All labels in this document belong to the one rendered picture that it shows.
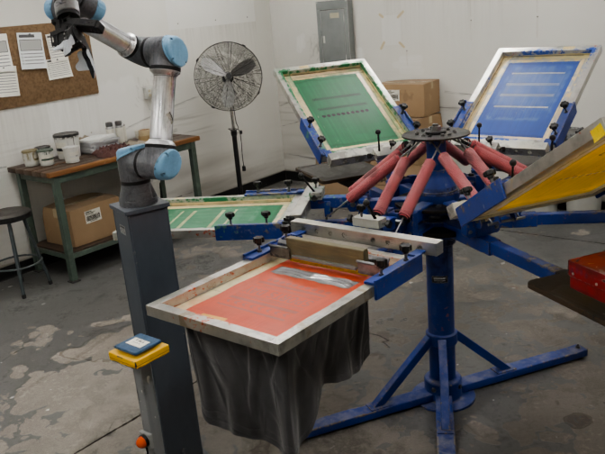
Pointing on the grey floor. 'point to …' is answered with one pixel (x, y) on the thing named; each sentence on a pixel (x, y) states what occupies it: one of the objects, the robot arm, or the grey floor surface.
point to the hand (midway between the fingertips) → (82, 67)
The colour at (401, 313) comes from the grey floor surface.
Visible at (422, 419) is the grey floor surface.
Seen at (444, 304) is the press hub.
